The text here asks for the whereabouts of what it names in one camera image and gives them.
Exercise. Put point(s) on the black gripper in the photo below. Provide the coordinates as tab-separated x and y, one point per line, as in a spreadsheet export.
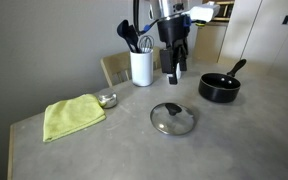
171	30

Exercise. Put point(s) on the glass lid with black knob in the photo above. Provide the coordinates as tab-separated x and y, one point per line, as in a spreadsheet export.
173	119

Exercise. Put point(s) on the white paper towel roll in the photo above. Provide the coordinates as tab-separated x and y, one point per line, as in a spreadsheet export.
178	70

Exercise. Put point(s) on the metal whisk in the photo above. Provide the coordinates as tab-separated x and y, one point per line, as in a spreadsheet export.
146	42

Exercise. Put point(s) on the white utensil holder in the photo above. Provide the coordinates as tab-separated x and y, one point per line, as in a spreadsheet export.
141	68

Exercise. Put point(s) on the beige cabinet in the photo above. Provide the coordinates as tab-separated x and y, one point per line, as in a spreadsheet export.
210	43

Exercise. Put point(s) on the black spatula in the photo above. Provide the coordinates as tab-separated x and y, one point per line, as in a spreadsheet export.
134	36

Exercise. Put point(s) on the black ladle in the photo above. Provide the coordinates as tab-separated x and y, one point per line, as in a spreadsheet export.
123	30

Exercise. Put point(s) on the small round metal container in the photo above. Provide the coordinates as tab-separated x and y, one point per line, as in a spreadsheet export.
108	99

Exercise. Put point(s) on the yellow-green cloth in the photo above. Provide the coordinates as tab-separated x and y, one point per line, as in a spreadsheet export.
72	115

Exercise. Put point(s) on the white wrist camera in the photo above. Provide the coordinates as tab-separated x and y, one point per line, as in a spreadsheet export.
204	12

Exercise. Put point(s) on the wooden chair by wall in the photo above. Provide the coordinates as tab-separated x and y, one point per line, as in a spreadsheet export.
115	65

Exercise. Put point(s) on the black wall switch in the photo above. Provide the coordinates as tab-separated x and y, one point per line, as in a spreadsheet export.
286	19

